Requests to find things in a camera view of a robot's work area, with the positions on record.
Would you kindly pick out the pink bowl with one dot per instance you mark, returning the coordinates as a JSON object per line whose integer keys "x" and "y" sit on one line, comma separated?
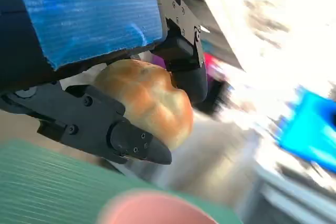
{"x": 157, "y": 211}

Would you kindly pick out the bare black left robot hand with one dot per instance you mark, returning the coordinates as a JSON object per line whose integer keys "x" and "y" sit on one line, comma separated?
{"x": 78, "y": 11}

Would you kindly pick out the round toy bread bun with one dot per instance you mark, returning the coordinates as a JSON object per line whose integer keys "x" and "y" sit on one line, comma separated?
{"x": 147, "y": 98}

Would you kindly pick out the green cutting mat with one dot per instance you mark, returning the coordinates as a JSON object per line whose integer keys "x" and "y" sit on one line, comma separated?
{"x": 39, "y": 182}

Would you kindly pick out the blue lit laptop screen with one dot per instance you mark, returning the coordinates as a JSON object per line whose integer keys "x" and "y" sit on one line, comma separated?
{"x": 309, "y": 129}

